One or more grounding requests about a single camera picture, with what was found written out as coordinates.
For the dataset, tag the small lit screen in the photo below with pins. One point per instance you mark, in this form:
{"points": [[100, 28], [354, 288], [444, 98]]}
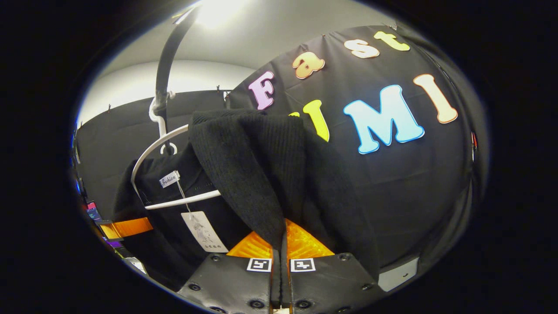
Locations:
{"points": [[92, 211]]}

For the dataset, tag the black knit cardigan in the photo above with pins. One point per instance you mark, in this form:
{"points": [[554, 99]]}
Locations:
{"points": [[244, 165]]}

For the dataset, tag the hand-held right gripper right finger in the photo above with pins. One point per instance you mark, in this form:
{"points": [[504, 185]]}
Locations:
{"points": [[327, 288]]}

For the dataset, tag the large ceiling light panel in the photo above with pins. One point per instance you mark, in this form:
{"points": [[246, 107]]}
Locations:
{"points": [[218, 11]]}

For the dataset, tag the black clothes rack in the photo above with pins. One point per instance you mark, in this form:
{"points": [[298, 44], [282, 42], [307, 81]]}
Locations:
{"points": [[165, 69]]}

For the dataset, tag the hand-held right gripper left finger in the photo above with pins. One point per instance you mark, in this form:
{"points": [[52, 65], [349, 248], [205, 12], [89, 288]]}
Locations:
{"points": [[235, 288]]}

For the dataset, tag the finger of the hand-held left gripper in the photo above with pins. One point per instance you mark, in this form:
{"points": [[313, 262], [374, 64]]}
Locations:
{"points": [[130, 226]]}

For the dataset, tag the white plastic hanger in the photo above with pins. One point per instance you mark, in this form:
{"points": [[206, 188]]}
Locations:
{"points": [[183, 201]]}

